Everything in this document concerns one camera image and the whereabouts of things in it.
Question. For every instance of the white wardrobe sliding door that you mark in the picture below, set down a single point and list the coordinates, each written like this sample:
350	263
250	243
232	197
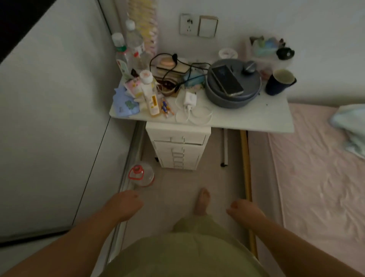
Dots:
54	122

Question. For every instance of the white bottle orange label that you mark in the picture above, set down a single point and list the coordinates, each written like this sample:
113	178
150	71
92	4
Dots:
150	95

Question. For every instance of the person's right hand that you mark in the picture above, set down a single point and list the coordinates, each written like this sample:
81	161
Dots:
248	214

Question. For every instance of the person's left fingers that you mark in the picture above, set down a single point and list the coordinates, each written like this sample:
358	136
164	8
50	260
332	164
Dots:
134	201

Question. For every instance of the white pole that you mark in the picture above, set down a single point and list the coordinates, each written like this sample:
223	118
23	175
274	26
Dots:
225	148

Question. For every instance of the clear bottle red label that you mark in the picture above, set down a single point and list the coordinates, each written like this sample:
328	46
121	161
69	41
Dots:
134	42

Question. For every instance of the bed with pink sheet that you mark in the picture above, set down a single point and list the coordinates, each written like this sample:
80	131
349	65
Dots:
316	185

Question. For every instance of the white charger adapter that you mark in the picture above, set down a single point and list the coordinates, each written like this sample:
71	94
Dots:
190	98

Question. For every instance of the light blue blanket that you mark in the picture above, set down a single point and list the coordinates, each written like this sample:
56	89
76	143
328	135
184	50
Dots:
350	128

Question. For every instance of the yellow wooden pole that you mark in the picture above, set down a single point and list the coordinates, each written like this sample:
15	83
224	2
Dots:
247	182

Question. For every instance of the black round object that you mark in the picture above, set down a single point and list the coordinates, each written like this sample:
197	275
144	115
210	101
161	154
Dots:
285	53

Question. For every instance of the small white round container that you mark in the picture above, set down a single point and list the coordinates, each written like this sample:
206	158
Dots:
227	53

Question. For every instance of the small colourful snack packet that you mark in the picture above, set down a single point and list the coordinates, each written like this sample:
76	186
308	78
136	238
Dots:
166	108

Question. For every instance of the dark blue mug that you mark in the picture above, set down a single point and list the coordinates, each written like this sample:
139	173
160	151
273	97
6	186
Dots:
278	82

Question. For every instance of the white packet pink print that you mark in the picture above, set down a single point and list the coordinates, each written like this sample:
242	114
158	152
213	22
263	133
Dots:
134	86

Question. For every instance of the person's right fingers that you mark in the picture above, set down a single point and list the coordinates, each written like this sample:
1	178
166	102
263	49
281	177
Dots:
234	209

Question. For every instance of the stack of books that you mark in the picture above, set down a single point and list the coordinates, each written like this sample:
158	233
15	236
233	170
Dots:
172	72

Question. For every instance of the white wall switch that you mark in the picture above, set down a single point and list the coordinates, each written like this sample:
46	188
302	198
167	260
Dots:
208	26

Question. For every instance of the person's left forearm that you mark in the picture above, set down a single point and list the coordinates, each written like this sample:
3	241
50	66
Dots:
65	248

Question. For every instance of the clear plastic storage box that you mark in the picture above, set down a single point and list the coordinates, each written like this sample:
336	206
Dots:
263	54

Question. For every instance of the round peach compact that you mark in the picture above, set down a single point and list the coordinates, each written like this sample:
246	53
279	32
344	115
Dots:
166	61

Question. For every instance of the black smartphone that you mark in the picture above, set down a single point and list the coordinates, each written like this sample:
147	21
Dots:
227	80

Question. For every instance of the column of pastel packets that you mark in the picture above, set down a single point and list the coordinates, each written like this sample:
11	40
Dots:
144	25

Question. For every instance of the clear bottle green label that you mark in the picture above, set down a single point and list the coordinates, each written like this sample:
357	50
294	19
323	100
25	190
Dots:
121	57

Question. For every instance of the person's left hand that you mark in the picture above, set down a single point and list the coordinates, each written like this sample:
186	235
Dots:
124	207

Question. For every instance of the white wall socket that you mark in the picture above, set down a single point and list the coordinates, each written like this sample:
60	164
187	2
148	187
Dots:
186	24

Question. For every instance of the blue plush cloth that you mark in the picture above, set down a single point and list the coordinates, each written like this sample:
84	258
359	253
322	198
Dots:
123	103

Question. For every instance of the person's bare foot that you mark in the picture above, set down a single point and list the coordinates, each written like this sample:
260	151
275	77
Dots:
202	201

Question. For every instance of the metal sliding door rail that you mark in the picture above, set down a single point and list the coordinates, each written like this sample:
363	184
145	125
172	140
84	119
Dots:
128	177

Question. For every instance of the grey round cooking pot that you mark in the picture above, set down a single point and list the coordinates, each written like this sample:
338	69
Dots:
233	90

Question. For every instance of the blue tissue packet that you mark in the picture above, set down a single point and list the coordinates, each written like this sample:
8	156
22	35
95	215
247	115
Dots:
194	78

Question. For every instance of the white drawer cabinet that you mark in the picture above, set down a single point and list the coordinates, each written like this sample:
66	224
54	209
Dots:
178	147

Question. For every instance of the person's right forearm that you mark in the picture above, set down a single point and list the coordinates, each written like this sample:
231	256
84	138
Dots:
296	251

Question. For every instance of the person's green clothing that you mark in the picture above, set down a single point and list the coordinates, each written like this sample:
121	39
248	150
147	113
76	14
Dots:
185	251

